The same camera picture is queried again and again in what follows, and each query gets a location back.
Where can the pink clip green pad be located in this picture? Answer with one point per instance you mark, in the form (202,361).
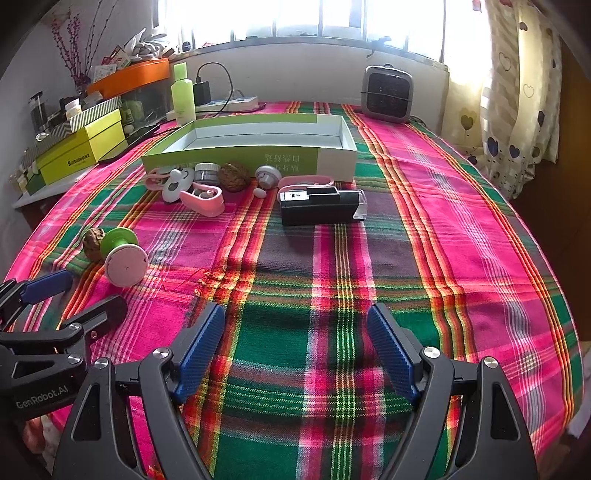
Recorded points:
(154,182)

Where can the white crumpled bag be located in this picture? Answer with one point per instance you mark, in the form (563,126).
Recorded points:
(143,44)

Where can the brown walnut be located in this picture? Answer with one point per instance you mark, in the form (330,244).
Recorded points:
(92,244)
(233,177)

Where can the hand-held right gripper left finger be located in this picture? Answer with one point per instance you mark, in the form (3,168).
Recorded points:
(203,350)

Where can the yellow-green box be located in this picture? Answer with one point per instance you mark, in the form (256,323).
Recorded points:
(83,147)

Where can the pink green plaid blanket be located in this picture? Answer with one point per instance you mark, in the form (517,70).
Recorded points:
(323,277)

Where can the white mushroom-shaped light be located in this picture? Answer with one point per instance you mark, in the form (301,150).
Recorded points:
(268,175)

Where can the black phone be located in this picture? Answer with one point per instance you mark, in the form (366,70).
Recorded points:
(134,138)

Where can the black bike light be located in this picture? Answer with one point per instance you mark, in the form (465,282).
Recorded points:
(318,205)

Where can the small jar white cap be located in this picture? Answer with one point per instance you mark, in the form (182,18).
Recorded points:
(206,174)

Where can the white side shelf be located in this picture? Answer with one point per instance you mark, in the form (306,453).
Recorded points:
(46,194)

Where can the white panda-shaped gadget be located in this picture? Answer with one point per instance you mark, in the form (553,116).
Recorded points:
(175,184)

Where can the green lotion bottle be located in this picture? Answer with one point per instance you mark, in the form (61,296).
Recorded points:
(182,99)

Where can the orange tray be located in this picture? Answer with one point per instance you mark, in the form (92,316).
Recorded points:
(134,76)

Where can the small white bottle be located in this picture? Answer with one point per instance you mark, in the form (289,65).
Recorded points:
(73,108)

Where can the assorted paper packets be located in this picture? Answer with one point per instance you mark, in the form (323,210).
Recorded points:
(111,64)

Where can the grey space heater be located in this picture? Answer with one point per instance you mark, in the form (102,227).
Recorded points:
(385,94)

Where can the pink clip white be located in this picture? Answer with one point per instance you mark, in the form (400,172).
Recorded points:
(205,205)
(300,180)

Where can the purple dried flower branches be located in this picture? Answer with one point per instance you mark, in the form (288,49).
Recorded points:
(76,55)

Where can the dark jar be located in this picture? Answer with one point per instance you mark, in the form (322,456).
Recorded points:
(39,110)

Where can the green white round spool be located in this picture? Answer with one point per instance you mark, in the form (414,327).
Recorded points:
(124,265)

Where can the white rectangular box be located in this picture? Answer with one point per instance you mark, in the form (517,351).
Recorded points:
(170,114)

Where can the white power strip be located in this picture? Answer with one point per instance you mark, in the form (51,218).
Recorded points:
(240,102)

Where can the black plug charger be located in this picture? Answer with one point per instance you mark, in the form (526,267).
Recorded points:
(202,92)

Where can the grey white striped box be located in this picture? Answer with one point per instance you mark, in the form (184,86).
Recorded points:
(92,113)

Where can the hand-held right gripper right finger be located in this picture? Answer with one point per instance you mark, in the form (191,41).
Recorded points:
(392,355)

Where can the heart print curtain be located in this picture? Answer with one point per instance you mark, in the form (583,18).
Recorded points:
(517,92)

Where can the glass tank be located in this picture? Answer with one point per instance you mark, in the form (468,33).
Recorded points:
(152,99)

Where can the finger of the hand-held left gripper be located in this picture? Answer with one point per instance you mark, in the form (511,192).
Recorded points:
(104,314)
(46,285)

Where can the small white oval piece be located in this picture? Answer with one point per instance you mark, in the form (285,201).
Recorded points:
(259,192)

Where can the green white cardboard box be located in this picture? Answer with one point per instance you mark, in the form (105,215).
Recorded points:
(231,157)

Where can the dark green box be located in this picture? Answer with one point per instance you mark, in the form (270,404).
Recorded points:
(34,183)

